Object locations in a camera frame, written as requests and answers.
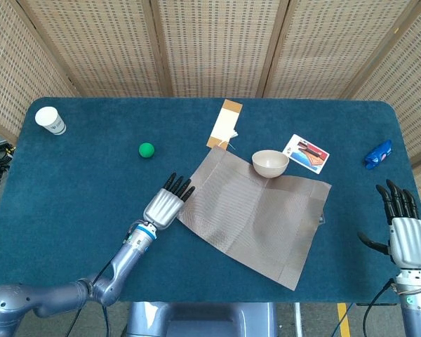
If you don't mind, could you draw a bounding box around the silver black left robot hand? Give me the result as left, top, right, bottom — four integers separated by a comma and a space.
142, 171, 196, 231

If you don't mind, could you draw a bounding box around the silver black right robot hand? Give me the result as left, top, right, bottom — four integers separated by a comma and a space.
356, 179, 421, 271

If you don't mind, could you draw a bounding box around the brown woven placemat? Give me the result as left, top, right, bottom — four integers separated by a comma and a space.
177, 145, 333, 291

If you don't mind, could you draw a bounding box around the beige round bowl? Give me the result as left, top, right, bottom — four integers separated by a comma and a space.
251, 150, 290, 180

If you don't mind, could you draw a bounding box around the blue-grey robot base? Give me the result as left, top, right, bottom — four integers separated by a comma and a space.
124, 300, 279, 337

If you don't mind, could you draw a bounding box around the green ball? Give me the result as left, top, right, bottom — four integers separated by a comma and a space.
138, 142, 156, 159

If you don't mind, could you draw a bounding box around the blue snack packet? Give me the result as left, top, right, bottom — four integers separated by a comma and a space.
363, 140, 394, 171

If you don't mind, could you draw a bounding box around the brown white paper sleeve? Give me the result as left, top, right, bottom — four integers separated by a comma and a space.
206, 98, 244, 151

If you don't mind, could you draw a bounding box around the colourful printed card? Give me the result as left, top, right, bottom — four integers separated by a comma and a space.
282, 133, 330, 176

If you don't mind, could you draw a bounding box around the metal table leg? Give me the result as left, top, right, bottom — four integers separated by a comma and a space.
293, 302, 304, 337

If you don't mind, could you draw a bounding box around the white paper cup blue logo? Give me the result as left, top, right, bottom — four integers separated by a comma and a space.
34, 106, 67, 136

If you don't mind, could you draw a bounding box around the woven folding screen panel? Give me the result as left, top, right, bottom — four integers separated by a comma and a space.
150, 0, 289, 98
0, 0, 80, 141
261, 0, 421, 100
349, 0, 421, 215
16, 0, 173, 98

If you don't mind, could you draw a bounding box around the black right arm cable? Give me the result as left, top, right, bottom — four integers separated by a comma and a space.
363, 279, 397, 337

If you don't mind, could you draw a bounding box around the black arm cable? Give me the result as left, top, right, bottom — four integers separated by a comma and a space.
363, 279, 397, 337
68, 224, 134, 337

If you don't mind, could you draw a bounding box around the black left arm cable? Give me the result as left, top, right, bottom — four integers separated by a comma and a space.
68, 224, 134, 337

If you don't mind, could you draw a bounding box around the dark cable under table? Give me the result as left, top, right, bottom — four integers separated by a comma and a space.
100, 304, 110, 337

